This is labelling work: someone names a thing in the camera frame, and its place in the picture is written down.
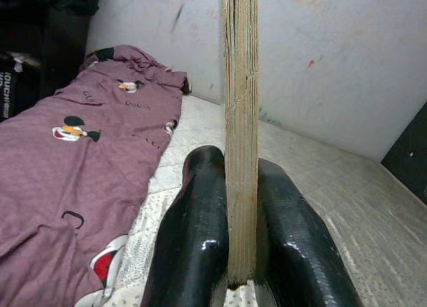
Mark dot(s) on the black bag with white print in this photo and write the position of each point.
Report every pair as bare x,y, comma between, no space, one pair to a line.
13,93

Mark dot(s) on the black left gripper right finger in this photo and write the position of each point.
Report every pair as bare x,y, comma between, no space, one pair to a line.
293,247

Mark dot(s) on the dark tufted headboard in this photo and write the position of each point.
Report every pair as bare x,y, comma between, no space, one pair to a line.
410,160

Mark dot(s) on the mauve cartoon print blanket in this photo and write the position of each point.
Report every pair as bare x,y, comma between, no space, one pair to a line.
66,170

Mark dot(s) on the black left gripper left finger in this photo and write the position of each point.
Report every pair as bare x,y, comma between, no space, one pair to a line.
193,237

